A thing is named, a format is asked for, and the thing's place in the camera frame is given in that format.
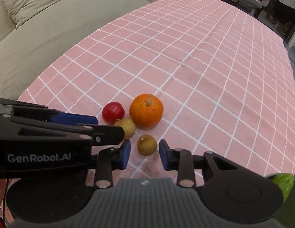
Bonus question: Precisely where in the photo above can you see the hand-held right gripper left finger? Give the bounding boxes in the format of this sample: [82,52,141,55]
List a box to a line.
[93,139,131,188]

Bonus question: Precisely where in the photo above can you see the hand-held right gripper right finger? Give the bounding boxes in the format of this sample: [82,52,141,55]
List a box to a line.
[159,139,243,188]

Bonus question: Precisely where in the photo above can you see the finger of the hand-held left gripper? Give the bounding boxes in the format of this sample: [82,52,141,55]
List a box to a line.
[0,114,125,146]
[0,97,99,125]

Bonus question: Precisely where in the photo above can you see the brown kiwi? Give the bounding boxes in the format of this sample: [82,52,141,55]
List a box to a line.
[137,134,157,156]

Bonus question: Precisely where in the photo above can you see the brown longan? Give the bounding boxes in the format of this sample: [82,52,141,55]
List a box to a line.
[114,118,136,139]

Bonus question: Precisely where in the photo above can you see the red cherry tomato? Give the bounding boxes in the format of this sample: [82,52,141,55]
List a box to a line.
[102,102,125,125]

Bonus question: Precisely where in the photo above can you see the orange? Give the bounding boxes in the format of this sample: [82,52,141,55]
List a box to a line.
[129,93,164,128]

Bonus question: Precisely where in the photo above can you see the green cucumber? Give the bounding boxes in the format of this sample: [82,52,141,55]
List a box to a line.
[266,173,294,203]

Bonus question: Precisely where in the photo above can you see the green colander bowl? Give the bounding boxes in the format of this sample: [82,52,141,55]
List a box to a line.
[274,178,295,228]

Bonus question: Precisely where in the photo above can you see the beige sofa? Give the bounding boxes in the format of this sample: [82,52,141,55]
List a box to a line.
[0,0,210,101]

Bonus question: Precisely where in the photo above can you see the pink checked tablecloth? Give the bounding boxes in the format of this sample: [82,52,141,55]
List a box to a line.
[10,0,295,188]

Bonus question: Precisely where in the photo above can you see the beige sofa cushion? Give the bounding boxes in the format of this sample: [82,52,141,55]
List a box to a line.
[0,0,80,30]

